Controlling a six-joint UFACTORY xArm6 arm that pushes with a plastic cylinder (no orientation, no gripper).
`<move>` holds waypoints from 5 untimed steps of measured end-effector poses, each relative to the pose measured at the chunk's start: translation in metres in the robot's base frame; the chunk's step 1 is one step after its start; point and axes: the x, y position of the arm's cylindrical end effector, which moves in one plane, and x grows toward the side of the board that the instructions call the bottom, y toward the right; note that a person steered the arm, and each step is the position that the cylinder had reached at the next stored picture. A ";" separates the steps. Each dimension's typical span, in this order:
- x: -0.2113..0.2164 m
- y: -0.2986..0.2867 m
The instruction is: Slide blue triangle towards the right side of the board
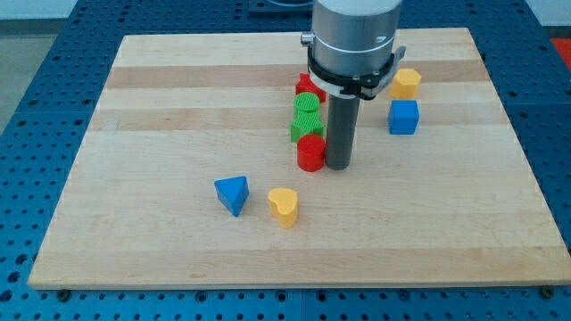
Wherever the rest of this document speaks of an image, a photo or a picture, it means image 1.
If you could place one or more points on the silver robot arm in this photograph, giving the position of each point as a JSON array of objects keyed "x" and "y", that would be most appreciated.
[{"x": 352, "y": 37}]

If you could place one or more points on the blue triangle block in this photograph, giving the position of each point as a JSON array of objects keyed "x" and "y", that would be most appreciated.
[{"x": 232, "y": 193}]

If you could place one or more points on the wooden board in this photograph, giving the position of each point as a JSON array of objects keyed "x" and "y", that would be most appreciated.
[{"x": 187, "y": 178}]

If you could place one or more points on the yellow heart block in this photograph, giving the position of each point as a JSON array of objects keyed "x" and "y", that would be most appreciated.
[{"x": 284, "y": 205}]

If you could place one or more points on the red cylinder block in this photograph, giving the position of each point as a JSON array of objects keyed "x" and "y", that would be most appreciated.
[{"x": 311, "y": 151}]

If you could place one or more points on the yellow hexagon block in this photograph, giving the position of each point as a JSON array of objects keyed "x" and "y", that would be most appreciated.
[{"x": 405, "y": 84}]

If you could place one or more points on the green star block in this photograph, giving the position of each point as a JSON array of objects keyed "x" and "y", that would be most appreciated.
[{"x": 305, "y": 123}]

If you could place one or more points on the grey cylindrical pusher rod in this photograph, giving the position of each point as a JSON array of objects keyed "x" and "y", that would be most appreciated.
[{"x": 341, "y": 123}]

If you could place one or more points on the red star block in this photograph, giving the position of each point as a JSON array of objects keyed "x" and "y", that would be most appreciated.
[{"x": 305, "y": 84}]

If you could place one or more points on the blue cube block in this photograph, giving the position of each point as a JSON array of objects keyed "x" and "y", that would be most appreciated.
[{"x": 403, "y": 117}]

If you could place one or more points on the green cylinder block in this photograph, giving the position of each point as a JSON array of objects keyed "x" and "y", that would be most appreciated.
[{"x": 306, "y": 102}]

